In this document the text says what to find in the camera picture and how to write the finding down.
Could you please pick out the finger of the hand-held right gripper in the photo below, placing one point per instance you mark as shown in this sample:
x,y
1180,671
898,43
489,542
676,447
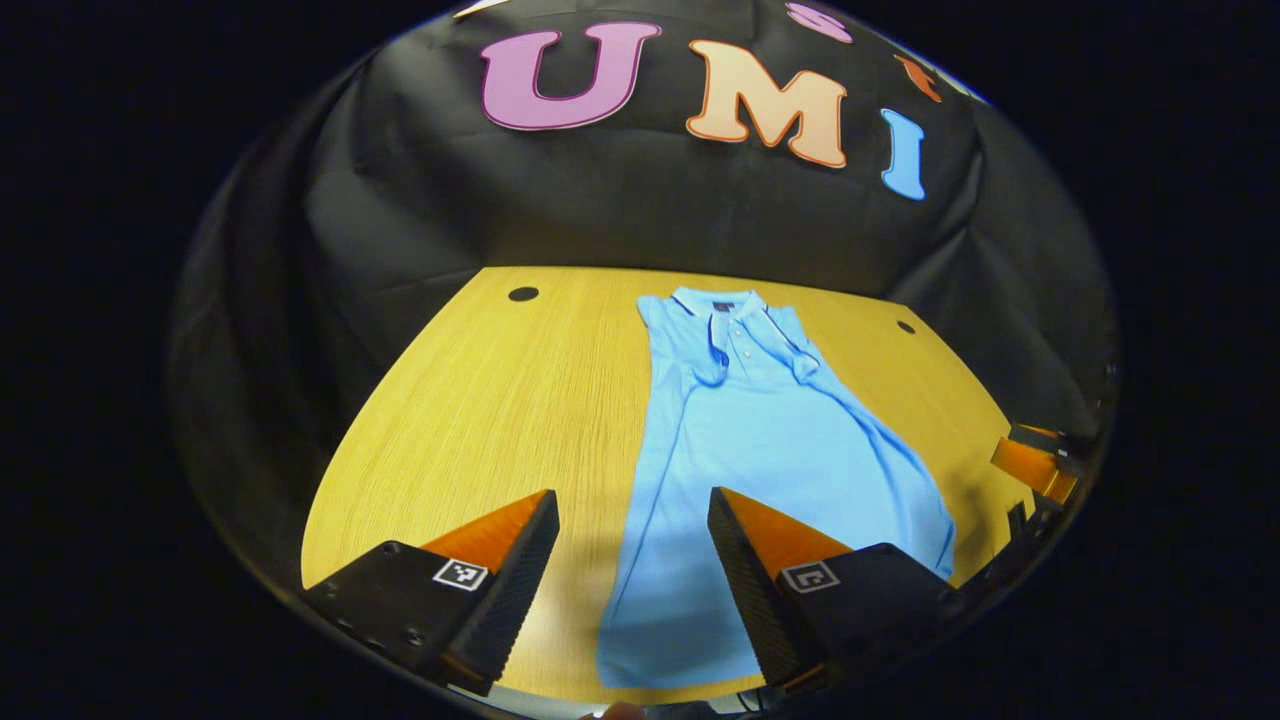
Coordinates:
x,y
1070,442
1035,470

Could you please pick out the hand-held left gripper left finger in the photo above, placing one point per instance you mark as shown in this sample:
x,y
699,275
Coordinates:
x,y
505,590

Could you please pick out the light blue T-shirt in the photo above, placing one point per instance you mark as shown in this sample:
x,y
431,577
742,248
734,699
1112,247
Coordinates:
x,y
760,430

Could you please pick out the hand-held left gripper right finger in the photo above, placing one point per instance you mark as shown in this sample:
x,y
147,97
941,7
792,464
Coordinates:
x,y
760,600

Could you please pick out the black backdrop cloth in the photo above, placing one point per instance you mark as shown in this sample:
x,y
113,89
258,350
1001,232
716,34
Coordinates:
x,y
600,200

